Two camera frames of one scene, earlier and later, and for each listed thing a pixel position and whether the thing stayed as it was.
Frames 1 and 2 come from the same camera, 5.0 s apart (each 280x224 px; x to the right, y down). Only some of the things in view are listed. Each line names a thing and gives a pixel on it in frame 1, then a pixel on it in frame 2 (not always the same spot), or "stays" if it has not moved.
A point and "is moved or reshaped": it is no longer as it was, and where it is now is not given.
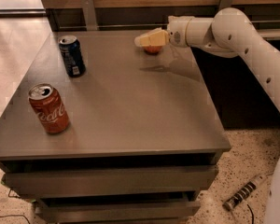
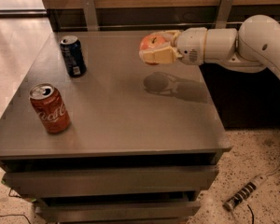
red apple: [152, 49] is moved or reshaped
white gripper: [176, 32] to [191, 46]
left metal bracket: [88, 7] stays
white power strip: [231, 201] stays
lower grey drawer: [63, 212] stays
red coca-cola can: [49, 107] stays
